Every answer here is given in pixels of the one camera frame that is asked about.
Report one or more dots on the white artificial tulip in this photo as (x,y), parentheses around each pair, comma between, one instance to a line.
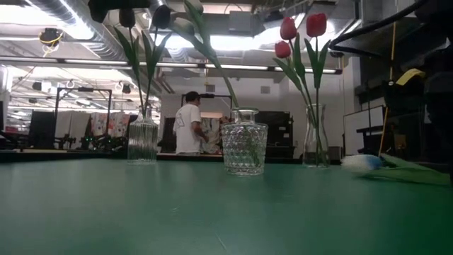
(361,163)
(211,56)

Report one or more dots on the smooth glass carafe vase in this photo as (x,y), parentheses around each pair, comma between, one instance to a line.
(315,141)

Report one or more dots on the ribbed glass bottle vase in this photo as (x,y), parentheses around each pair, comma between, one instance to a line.
(142,141)

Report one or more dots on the diamond-cut glass vase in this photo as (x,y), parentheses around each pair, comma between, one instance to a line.
(244,148)

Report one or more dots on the yellow tape tag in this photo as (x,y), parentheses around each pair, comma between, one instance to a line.
(410,76)

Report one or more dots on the black ceiling spotlight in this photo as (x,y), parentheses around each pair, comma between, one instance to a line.
(37,86)
(126,89)

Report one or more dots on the white panel board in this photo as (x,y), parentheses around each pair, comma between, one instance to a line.
(357,129)

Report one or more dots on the colourful patterned cloth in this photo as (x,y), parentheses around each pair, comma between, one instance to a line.
(117,124)

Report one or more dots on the black monitor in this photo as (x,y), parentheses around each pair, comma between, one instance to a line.
(42,129)
(166,136)

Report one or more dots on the grey ceiling unit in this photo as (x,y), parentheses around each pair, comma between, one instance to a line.
(240,22)

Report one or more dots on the person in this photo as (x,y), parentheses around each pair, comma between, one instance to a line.
(187,131)

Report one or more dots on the black cabinet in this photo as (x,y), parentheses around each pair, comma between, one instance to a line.
(279,131)

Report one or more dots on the green table mat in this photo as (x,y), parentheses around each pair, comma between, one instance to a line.
(177,212)

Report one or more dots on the silver spiral ceiling duct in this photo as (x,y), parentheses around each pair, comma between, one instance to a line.
(81,25)

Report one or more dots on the long ceiling light rail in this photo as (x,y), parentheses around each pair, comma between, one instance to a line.
(95,62)

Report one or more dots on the black rig frame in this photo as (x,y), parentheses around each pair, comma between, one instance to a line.
(85,89)

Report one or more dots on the black frame behind person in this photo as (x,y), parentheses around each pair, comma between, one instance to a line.
(212,95)

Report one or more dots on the grey wall box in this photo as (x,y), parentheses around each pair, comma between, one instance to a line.
(265,90)

